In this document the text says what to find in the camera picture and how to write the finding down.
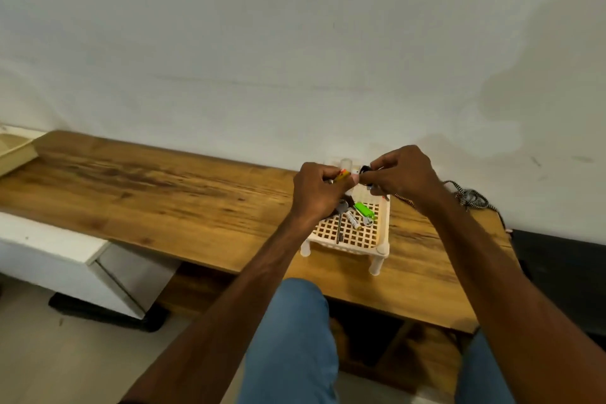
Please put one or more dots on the person's right hand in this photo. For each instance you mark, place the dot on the person's right hand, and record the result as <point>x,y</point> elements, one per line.
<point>405,174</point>

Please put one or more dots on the person's left hand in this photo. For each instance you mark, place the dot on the person's left hand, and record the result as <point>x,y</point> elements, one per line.
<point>320,192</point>

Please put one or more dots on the small black white object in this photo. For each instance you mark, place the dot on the small black white object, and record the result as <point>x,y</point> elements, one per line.
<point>348,217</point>

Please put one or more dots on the small green object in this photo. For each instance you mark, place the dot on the small green object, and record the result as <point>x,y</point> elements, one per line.
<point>364,210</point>

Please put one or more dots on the black white patterned shoelace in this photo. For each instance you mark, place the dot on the black white patterned shoelace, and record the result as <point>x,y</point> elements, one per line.
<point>469,196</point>

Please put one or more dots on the person's left forearm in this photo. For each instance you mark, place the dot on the person's left forearm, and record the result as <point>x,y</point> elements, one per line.
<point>227,323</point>

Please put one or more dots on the person's right forearm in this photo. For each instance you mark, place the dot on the person's right forearm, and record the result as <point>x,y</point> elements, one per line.
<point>511,314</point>

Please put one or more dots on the person's blue shorts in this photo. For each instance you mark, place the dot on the person's blue shorts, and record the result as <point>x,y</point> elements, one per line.
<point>289,342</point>

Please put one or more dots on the large white plastic tray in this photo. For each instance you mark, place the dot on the large white plastic tray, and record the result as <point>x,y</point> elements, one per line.
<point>365,236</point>

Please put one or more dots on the low wooden table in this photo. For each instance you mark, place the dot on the low wooden table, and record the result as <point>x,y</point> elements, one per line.
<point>142,200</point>

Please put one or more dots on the black shoe rack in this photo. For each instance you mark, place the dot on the black shoe rack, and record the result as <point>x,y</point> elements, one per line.
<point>563,276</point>

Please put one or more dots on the white grey cabinet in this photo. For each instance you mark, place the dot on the white grey cabinet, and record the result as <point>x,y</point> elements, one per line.
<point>66,262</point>

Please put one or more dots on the beige plastic tray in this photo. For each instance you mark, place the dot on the beige plastic tray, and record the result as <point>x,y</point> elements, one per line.
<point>14,151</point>

